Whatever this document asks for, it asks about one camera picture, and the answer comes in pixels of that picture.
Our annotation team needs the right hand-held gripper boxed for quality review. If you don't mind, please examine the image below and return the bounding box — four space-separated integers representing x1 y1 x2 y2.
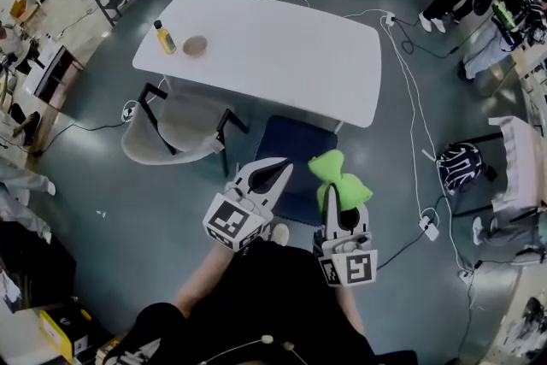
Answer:
312 185 379 289

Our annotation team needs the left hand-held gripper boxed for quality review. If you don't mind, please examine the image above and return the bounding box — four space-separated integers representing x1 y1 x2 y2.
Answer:
202 156 296 253

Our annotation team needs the green cleaning cloth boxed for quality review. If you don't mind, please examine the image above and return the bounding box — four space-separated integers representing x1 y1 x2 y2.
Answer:
308 149 374 213

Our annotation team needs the navy blue chair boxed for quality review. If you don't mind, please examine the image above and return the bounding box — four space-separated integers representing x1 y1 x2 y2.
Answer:
253 114 339 228

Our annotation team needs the person's left forearm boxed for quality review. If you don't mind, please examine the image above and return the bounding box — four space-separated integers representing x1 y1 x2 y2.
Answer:
172 242 237 318

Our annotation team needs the person's right forearm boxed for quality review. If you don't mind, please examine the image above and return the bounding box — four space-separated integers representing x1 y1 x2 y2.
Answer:
338 284 367 338

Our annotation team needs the person's right white shoe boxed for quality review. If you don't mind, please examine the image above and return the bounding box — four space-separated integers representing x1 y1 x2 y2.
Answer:
268 222 291 247

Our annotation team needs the grey fabric armchair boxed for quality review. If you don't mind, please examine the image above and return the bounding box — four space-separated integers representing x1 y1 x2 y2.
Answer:
121 82 250 179

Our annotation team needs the person's black clothing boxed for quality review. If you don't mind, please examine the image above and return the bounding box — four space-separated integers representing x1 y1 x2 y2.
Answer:
102 237 420 365

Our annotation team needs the white table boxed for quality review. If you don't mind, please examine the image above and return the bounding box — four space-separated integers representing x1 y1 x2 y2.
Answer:
132 0 383 134

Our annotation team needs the patterned dark backpack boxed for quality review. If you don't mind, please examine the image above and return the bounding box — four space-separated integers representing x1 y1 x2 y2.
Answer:
435 142 485 197

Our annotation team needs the wooden bowl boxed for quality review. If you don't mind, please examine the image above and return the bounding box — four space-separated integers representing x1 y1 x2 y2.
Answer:
181 34 209 58

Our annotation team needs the yellow bottle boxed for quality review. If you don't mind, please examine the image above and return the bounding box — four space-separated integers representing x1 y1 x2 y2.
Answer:
153 19 178 56

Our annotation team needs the brown side cabinet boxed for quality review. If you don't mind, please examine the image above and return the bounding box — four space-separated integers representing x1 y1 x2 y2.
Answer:
22 44 85 109

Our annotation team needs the black bag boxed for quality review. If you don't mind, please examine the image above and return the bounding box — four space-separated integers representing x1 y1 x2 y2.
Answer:
0 221 79 309

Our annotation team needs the yellow black case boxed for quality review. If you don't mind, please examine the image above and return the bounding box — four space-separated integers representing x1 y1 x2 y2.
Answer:
38 306 93 365

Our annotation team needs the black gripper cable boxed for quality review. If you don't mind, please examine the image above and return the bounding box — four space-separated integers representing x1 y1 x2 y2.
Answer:
374 191 450 271

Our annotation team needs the long white cable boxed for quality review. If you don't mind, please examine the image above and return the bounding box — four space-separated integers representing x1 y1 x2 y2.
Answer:
343 7 472 271

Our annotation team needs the beige toggle cord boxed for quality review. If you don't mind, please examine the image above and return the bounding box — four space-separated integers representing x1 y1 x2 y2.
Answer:
200 333 309 365

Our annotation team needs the black floor cable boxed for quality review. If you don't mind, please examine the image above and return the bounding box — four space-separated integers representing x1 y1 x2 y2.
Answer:
32 121 126 158

